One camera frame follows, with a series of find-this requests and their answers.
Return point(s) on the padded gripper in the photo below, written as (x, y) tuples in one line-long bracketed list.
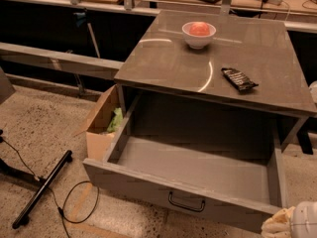
[(304, 219)]

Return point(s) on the black snack packet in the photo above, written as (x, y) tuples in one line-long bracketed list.
[(238, 79)]

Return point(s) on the red apple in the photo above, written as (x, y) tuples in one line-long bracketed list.
[(199, 29)]

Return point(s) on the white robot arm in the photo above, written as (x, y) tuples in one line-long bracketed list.
[(295, 222)]

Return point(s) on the green plastic bag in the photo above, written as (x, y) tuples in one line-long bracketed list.
[(115, 121)]

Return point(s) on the grey top drawer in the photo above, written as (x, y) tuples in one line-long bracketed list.
[(210, 160)]

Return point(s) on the black stand base bar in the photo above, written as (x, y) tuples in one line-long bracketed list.
[(23, 217)]

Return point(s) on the brown cardboard box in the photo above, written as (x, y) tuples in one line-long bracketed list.
[(95, 125)]

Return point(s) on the grey metal rail beam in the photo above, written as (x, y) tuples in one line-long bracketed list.
[(66, 62)]

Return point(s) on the white ceramic bowl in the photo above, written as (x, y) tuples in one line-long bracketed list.
[(197, 42)]

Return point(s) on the grey drawer cabinet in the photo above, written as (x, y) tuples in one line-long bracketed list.
[(261, 49)]

